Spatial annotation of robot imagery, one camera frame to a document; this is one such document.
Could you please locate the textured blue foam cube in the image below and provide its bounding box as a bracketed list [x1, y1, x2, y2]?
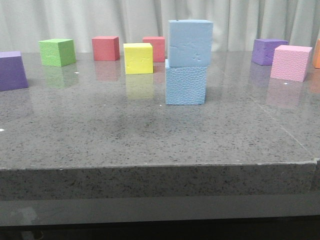
[165, 59, 207, 105]

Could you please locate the smooth blue foam cube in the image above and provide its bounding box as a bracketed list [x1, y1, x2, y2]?
[168, 19, 213, 67]

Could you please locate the yellow foam cube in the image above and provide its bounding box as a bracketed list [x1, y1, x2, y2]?
[123, 43, 154, 75]

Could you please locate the red foam cube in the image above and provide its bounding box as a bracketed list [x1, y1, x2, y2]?
[91, 36, 120, 61]
[142, 36, 165, 63]

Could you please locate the green foam cube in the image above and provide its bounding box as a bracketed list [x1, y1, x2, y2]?
[38, 38, 76, 67]

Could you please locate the purple foam cube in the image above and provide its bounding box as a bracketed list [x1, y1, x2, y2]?
[0, 51, 29, 91]
[251, 38, 289, 66]

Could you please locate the pink foam cube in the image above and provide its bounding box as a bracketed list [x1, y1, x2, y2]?
[270, 45, 313, 82]

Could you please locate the orange foam cube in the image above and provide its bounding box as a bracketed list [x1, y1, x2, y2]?
[312, 38, 320, 69]

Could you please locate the grey curtain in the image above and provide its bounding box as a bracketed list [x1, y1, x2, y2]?
[0, 0, 320, 53]

